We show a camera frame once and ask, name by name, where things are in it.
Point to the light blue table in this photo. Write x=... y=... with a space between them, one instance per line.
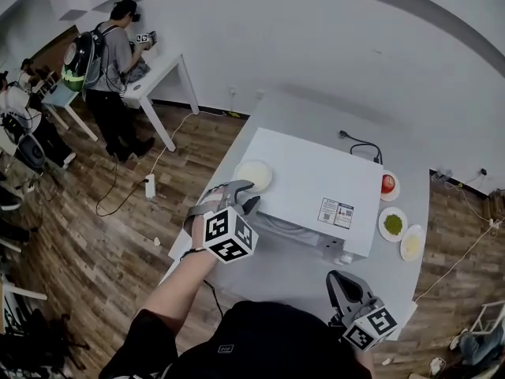
x=59 y=95

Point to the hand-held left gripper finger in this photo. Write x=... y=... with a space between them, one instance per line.
x=242 y=186
x=251 y=204

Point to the person's left hand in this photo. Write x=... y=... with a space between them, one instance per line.
x=198 y=233

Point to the white table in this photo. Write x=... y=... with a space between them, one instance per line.
x=165 y=67

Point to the grey table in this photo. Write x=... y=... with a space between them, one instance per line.
x=307 y=109

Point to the person's right forearm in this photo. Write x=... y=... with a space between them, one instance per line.
x=365 y=363

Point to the person's left forearm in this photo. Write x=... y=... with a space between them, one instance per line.
x=177 y=294

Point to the white frame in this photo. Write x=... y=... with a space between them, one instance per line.
x=483 y=310

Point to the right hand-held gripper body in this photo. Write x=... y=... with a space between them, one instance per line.
x=367 y=326

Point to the paper scrap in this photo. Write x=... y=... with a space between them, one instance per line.
x=386 y=361
x=157 y=241

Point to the wicker basket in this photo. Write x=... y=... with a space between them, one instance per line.
x=498 y=205

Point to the person's black shirt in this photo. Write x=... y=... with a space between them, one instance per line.
x=256 y=346

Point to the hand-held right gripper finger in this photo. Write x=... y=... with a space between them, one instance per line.
x=333 y=294
x=361 y=284

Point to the white bowl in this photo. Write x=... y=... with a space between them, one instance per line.
x=252 y=172

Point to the white microwave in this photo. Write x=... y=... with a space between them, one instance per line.
x=311 y=172

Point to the grey cloth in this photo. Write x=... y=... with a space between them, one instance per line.
x=139 y=73

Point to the white plate of pale food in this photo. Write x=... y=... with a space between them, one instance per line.
x=412 y=243

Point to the red apple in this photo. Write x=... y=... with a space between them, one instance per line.
x=388 y=183

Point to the white power strip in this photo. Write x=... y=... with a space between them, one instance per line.
x=150 y=186

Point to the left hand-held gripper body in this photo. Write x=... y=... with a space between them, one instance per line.
x=230 y=233

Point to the white plate of green beans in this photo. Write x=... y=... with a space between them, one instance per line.
x=393 y=223

